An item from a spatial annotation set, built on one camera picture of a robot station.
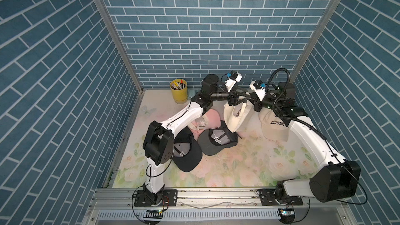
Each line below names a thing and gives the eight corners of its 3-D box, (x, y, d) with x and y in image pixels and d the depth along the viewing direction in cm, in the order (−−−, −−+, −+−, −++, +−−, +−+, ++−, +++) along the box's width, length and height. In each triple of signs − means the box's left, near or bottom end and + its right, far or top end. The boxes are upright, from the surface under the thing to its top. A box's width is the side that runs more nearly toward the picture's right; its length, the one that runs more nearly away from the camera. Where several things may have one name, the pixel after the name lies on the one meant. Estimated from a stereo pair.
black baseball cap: (182, 177, 82) (181, 174, 78) (165, 142, 94) (163, 139, 91) (207, 160, 87) (207, 157, 84) (188, 130, 100) (187, 126, 96)
